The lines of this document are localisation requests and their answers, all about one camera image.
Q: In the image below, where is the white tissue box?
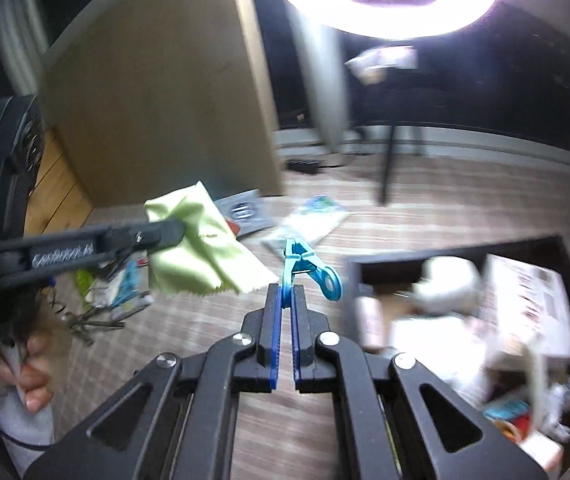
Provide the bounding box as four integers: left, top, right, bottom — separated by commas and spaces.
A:
480, 254, 570, 361

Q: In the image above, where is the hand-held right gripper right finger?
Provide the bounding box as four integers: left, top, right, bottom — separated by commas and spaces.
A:
291, 284, 551, 480

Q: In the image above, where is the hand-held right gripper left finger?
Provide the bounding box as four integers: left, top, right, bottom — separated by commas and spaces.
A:
22, 282, 286, 480

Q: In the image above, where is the white shoehorn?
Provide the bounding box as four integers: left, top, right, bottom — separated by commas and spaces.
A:
525, 340, 552, 431

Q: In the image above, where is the green packet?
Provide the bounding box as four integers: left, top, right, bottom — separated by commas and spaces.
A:
76, 267, 96, 302

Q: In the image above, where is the black power strip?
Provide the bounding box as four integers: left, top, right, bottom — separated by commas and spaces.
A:
285, 157, 323, 175

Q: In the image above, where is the black box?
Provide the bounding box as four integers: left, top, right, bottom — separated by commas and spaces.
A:
346, 234, 570, 480

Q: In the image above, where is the white charger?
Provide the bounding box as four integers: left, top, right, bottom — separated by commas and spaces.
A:
412, 256, 483, 318

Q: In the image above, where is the gray packet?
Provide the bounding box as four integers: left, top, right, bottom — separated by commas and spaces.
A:
213, 189, 278, 236

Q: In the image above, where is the pink tube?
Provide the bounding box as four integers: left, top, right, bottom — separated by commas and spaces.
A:
355, 296, 386, 353

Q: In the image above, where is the person's left hand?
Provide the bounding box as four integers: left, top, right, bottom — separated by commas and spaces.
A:
0, 331, 62, 413

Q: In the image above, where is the green cloth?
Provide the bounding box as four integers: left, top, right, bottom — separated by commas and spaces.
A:
144, 181, 278, 295

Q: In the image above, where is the white paper tag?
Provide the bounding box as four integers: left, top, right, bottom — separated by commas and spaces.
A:
345, 46, 418, 86

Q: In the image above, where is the light wood cabinet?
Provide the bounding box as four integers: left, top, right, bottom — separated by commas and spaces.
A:
40, 0, 286, 211

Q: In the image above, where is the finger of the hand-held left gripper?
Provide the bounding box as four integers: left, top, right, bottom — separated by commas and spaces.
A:
0, 220, 187, 286

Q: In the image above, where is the blue clip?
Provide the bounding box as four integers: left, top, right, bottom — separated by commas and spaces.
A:
280, 237, 342, 302

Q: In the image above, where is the black light stand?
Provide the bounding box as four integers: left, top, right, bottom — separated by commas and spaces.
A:
355, 122, 428, 206

